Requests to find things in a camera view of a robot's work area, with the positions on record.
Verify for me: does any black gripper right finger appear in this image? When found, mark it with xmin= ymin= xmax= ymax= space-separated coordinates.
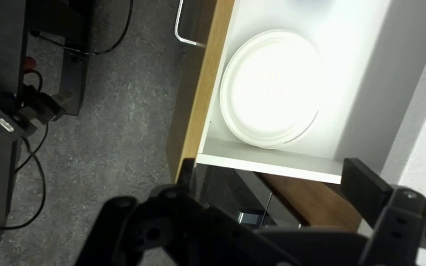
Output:
xmin=341 ymin=157 xmax=426 ymax=266

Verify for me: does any white round plate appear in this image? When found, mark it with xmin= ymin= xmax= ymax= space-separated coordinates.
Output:
xmin=229 ymin=117 xmax=321 ymax=151
xmin=217 ymin=28 xmax=324 ymax=145

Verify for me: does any wooden drawer with metal handle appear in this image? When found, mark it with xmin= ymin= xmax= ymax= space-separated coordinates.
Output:
xmin=165 ymin=0 xmax=426 ymax=186

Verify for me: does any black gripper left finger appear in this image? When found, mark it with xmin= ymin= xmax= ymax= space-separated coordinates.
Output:
xmin=74 ymin=157 xmax=273 ymax=266

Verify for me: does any thin black cable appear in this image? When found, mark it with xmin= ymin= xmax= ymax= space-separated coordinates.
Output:
xmin=29 ymin=0 xmax=136 ymax=57
xmin=0 ymin=123 xmax=50 ymax=233

